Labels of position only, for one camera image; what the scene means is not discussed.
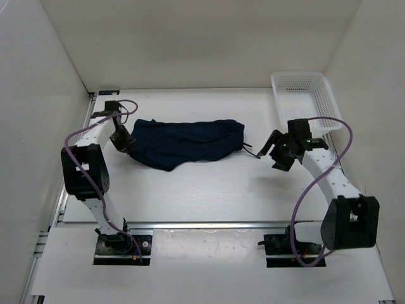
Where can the white plastic perforated basket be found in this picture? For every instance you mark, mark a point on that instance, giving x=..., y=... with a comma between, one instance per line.
x=305, y=95

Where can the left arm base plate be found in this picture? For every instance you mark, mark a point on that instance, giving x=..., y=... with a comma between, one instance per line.
x=119, y=249

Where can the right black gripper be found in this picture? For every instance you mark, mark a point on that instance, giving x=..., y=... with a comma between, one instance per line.
x=276, y=138

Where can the aluminium front rail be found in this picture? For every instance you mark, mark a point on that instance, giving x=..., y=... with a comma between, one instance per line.
x=209, y=225

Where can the aluminium rail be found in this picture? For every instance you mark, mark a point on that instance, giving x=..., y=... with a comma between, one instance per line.
x=338, y=166
x=209, y=225
x=73, y=166

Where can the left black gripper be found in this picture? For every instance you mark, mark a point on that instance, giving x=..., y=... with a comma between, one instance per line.
x=128, y=142

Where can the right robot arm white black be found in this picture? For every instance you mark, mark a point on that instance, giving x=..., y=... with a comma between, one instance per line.
x=335, y=231

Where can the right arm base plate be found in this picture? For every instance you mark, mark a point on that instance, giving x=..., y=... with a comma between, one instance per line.
x=278, y=250

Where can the navy blue shorts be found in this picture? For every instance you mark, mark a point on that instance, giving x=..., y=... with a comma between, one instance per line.
x=166, y=145

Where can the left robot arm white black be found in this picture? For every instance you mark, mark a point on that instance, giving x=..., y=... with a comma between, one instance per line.
x=101, y=207

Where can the aluminium right rail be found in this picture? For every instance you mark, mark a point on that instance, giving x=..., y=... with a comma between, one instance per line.
x=338, y=166

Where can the aluminium left rail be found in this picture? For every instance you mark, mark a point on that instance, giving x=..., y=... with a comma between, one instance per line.
x=73, y=166

